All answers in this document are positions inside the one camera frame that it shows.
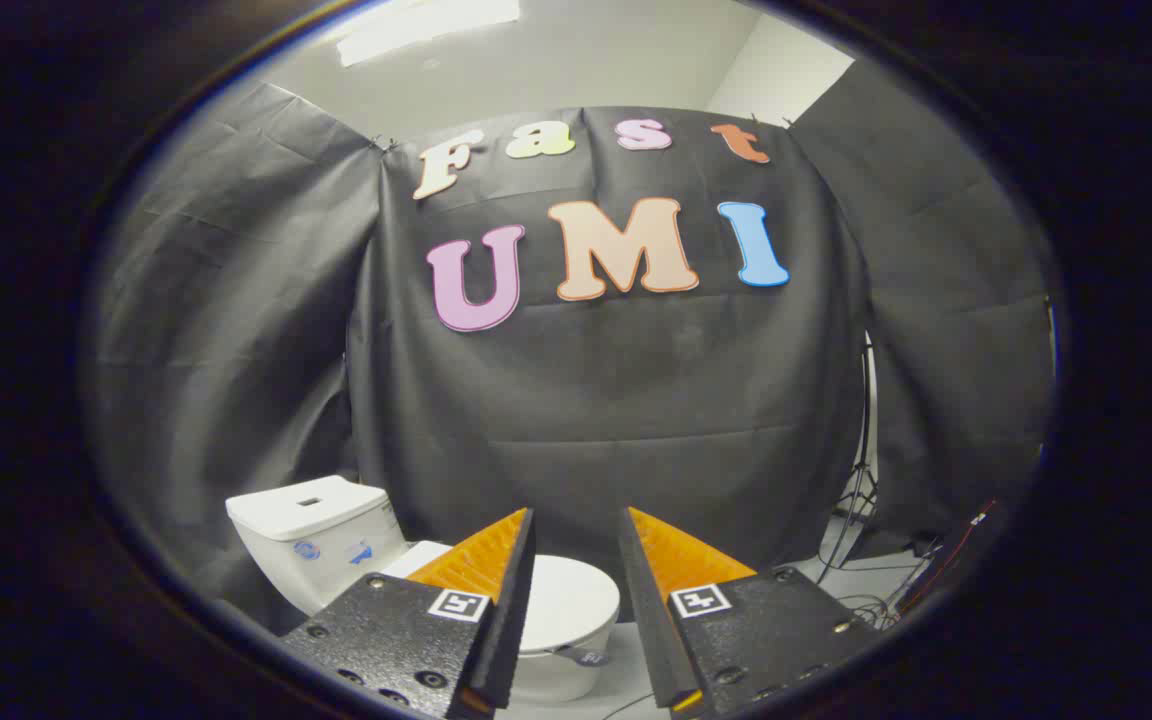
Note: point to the white ceramic toilet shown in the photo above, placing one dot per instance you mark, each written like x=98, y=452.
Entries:
x=306, y=530

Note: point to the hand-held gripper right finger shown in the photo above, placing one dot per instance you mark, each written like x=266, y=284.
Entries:
x=648, y=620

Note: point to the black backdrop cloth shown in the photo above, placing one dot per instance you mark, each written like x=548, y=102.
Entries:
x=616, y=400

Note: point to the white toilet lid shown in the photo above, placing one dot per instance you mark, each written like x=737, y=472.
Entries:
x=566, y=600

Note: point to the black tripod stand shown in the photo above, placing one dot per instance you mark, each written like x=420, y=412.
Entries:
x=864, y=480

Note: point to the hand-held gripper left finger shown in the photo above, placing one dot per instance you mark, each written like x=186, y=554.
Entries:
x=506, y=620

